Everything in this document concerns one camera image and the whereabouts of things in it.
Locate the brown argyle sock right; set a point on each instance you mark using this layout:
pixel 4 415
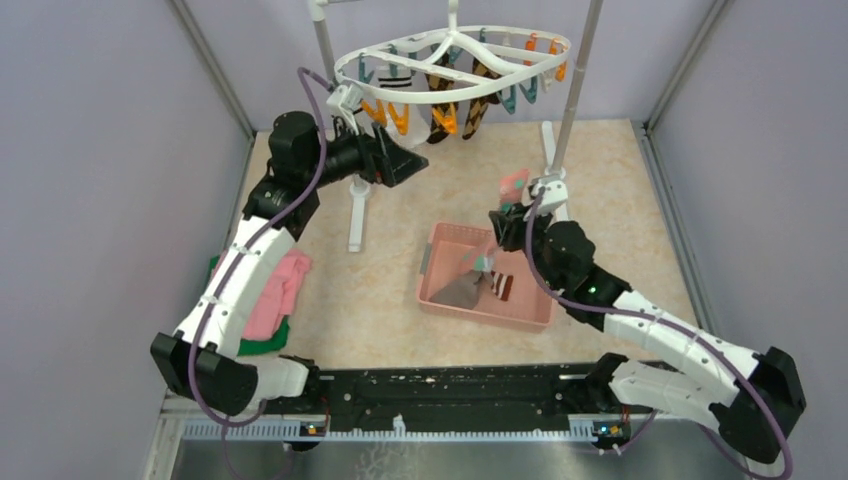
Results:
pixel 479 106

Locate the pink folded cloth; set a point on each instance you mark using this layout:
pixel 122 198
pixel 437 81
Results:
pixel 289 274

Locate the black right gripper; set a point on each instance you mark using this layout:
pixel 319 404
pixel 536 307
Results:
pixel 518 220

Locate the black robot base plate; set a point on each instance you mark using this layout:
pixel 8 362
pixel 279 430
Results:
pixel 541 402

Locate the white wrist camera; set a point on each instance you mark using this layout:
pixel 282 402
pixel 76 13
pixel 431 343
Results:
pixel 344 101
pixel 548 194

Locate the white drying rack stand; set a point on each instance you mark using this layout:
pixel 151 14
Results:
pixel 453 35

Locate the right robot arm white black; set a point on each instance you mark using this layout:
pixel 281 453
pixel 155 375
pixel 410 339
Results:
pixel 750 400

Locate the grey red striped sock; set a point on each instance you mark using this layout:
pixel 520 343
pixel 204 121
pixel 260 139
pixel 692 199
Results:
pixel 465 291

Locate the white oval clip hanger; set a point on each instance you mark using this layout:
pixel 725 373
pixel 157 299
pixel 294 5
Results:
pixel 402 79

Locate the pink plastic basket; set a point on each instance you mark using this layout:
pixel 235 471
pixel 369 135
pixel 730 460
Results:
pixel 528 308

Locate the brown argyle sock left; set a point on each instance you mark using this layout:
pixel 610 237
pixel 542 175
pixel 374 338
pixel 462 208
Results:
pixel 443 115

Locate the pink dotted sock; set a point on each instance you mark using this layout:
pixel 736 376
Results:
pixel 482 257

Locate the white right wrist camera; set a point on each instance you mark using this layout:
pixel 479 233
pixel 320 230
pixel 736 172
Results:
pixel 548 194

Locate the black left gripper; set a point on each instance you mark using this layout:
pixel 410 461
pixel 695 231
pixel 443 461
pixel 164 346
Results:
pixel 382 160

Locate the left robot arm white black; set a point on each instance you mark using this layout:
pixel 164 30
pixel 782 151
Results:
pixel 198 360

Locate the brown argyle sock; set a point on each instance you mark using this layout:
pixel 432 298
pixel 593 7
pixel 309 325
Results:
pixel 443 115
pixel 479 106

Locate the green folded cloth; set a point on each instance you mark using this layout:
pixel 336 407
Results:
pixel 268 327

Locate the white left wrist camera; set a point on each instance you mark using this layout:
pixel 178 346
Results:
pixel 344 101

